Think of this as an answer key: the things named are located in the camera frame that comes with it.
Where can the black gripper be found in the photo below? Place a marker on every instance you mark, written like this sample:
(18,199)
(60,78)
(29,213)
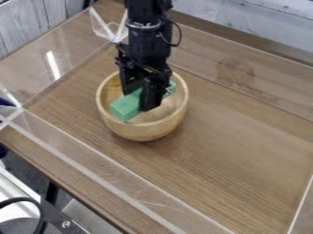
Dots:
(141,60)

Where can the green rectangular block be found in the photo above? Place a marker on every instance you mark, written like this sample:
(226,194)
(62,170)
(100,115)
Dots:
(124,107)

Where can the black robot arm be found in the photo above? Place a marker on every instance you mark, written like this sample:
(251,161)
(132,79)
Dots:
(147,11)

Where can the brown wooden bowl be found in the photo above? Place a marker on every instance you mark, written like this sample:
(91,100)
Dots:
(149,125)

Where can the black table leg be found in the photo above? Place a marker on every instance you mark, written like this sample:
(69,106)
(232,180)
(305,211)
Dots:
(52,193)

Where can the clear acrylic corner bracket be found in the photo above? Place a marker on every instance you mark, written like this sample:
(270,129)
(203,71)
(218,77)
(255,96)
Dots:
(111,31)

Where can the clear acrylic tray wall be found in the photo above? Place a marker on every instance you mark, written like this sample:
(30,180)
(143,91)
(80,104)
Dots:
(230,173)

